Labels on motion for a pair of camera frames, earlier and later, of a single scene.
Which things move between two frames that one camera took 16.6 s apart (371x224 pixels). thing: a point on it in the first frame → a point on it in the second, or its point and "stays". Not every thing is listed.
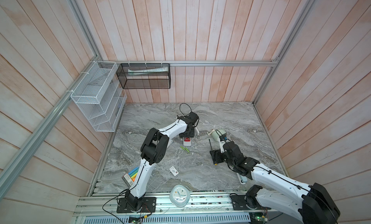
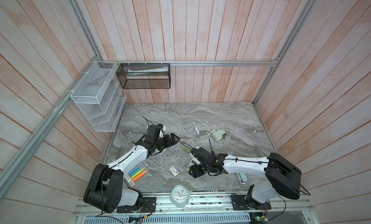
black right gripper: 219,160 → 194,171
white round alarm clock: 179,195 stays
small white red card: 174,172 stays
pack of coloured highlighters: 130,177 stays
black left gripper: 192,134 → 168,143
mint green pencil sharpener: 216,134 stays
